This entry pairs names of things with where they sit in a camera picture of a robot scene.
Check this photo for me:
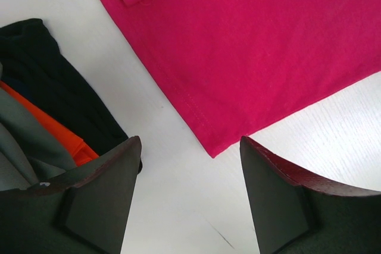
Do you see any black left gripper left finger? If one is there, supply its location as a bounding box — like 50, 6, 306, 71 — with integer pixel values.
1, 136, 142, 253

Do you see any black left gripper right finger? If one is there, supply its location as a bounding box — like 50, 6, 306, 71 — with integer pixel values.
240, 137, 380, 253

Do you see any pink t shirt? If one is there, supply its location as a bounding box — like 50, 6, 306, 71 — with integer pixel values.
100, 0, 380, 157

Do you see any orange folded t shirt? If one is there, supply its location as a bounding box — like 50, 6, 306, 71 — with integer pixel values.
1, 81, 99, 166

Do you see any grey folded t shirt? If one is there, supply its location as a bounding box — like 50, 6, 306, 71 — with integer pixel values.
1, 88, 76, 191

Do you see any black folded t shirt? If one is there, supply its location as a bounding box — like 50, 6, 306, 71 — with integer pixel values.
1, 18, 129, 157

